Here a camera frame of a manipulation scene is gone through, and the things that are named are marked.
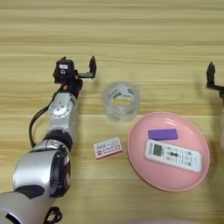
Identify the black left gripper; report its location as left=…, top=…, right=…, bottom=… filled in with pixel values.
left=59, top=55, right=97, bottom=99

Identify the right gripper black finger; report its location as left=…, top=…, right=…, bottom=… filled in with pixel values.
left=206, top=61, right=224, bottom=92

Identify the clear adhesive tape roll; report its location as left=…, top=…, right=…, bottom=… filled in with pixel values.
left=101, top=81, right=141, bottom=123

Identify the white remote control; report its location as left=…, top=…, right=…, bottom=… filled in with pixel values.
left=143, top=139, right=203, bottom=173

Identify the pink round plate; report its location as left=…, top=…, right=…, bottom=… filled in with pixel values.
left=127, top=111, right=211, bottom=193

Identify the left gripper labelled black box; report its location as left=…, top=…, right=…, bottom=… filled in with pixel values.
left=52, top=57, right=75, bottom=84

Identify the purple rectangular block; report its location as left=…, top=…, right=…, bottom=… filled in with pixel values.
left=147, top=128, right=179, bottom=142

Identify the small pink white box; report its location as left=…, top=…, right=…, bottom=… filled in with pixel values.
left=93, top=136, right=123, bottom=161

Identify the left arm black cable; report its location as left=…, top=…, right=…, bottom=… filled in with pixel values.
left=28, top=84, right=64, bottom=224

